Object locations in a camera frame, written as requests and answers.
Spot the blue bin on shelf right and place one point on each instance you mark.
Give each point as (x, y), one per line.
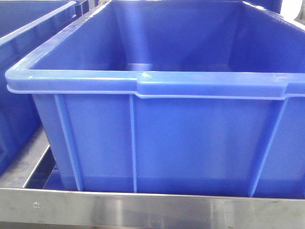
(199, 97)

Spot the stainless steel shelf frame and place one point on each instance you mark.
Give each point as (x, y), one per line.
(25, 204)

